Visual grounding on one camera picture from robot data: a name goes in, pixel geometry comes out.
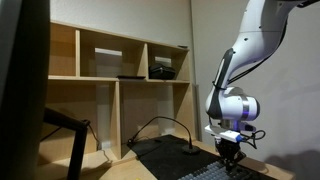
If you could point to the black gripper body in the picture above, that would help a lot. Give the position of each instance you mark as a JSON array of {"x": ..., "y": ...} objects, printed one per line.
[{"x": 228, "y": 148}]

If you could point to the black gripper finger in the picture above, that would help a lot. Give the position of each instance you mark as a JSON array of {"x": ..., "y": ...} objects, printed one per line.
[
  {"x": 229, "y": 165},
  {"x": 238, "y": 161}
]

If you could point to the grey mechanical keyboard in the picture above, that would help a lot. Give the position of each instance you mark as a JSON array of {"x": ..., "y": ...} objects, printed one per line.
[{"x": 206, "y": 173}]

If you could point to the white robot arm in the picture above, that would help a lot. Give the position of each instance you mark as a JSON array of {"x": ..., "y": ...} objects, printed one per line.
[{"x": 263, "y": 30}]

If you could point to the black gooseneck microphone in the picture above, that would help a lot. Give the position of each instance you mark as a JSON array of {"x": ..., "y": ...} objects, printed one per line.
[{"x": 191, "y": 149}]

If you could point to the black desk mat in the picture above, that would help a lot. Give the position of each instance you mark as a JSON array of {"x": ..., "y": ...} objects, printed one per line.
[{"x": 166, "y": 160}]

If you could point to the black carrying case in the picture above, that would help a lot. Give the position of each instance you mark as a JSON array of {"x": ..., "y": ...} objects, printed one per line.
[{"x": 161, "y": 71}]

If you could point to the wooden shelf unit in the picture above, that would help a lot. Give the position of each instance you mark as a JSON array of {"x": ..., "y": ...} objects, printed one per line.
[{"x": 130, "y": 100}]

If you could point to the small dark flat object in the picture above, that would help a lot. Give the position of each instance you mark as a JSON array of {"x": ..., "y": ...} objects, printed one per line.
[{"x": 182, "y": 46}]

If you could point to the flat black tray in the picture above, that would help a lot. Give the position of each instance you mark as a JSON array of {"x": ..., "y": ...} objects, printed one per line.
[{"x": 130, "y": 77}]

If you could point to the white power outlet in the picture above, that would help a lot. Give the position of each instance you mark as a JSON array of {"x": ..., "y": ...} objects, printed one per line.
[{"x": 106, "y": 145}]

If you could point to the black monitor stand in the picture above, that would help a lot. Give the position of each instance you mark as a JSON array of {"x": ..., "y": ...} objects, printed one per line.
[{"x": 77, "y": 150}]

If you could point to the dark computer monitor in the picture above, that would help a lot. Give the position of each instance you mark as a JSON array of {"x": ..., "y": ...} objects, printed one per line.
[{"x": 20, "y": 100}]

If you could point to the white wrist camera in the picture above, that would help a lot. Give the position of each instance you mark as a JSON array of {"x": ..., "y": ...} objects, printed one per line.
[{"x": 226, "y": 135}]

